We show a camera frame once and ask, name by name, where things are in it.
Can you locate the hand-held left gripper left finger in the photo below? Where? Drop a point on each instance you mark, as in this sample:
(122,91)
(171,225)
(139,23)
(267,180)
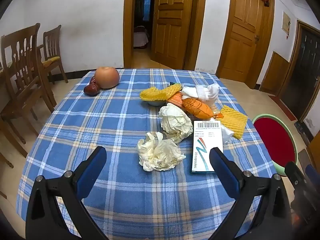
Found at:
(92,172)

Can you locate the black metal door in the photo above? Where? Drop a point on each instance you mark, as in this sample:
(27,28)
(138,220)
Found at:
(300,67)

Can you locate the wooden door frame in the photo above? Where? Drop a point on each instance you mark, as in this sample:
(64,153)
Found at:
(128,25)

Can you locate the bed with pink cover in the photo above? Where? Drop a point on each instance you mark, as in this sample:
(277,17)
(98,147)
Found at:
(140,38)

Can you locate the small pale blue dish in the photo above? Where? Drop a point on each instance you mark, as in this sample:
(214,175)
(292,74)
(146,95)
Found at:
(156,103)

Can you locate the large white tissue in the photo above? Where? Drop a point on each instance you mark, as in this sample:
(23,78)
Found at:
(175,123)

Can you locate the orange snack packet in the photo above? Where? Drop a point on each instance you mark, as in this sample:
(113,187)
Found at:
(197,107)

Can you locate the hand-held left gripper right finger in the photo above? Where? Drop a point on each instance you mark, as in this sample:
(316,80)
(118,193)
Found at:
(225,172)

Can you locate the large wooden chair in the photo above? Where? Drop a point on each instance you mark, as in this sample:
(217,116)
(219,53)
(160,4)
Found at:
(22,62)

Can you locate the closed wooden door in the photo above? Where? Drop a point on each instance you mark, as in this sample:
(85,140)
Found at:
(243,30)

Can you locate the red doormat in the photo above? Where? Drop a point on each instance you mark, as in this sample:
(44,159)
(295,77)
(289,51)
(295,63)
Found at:
(283,107)

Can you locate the orange paper box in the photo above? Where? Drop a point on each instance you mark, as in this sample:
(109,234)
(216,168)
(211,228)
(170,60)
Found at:
(175,100)

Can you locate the red door ornament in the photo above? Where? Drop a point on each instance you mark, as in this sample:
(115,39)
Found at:
(265,0)

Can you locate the wooden chair with yellow cushion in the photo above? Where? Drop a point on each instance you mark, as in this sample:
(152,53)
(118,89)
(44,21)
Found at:
(51,60)

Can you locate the blue plaid tablecloth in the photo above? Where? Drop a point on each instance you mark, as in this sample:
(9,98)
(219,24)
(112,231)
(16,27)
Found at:
(112,120)

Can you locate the wall meter box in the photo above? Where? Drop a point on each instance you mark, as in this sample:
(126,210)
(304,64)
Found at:
(286,22)

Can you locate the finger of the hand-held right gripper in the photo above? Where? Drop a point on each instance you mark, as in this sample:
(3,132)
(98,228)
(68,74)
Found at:
(295,176)
(312,172)

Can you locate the long yellow foam fruit net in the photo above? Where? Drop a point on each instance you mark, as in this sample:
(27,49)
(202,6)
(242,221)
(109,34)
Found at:
(157,93)

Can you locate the grey floor mat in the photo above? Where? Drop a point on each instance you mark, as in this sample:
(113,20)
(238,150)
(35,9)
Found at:
(303,158)

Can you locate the orange-red apple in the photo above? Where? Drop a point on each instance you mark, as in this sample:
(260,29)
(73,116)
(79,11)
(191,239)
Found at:
(107,77)

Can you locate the open wooden door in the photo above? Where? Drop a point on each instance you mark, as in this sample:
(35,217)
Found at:
(172,25)

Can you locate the low wooden wall cabinet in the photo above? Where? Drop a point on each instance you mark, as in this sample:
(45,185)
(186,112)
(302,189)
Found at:
(275,73)

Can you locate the dark shoe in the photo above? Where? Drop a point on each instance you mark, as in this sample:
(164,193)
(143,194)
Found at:
(303,130)

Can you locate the dark red date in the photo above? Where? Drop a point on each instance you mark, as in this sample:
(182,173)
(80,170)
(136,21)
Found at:
(91,89)
(93,79)

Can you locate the red basin with green rim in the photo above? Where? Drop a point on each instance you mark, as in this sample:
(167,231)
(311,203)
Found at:
(272,140)

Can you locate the white plastic wrapper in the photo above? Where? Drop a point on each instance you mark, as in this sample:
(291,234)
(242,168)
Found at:
(227,133)

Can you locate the white medicine box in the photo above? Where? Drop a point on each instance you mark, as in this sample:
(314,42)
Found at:
(207,145)

